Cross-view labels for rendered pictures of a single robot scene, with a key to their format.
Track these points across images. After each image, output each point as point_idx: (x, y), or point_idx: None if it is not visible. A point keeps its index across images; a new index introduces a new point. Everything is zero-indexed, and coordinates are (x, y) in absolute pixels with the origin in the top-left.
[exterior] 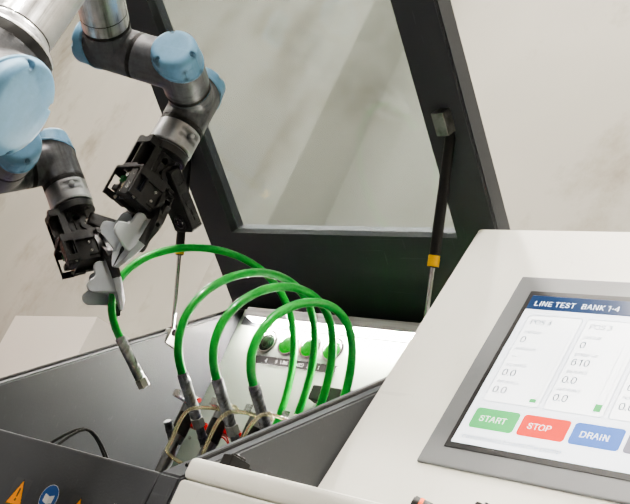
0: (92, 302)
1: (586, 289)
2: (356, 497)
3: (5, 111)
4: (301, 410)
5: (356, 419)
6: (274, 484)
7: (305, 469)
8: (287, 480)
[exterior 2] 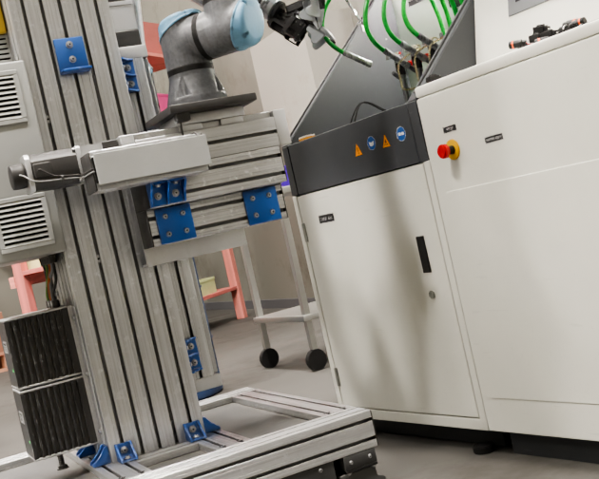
0: (318, 46)
1: None
2: (484, 62)
3: (250, 26)
4: (450, 19)
5: (473, 14)
6: (452, 78)
7: (465, 54)
8: (455, 72)
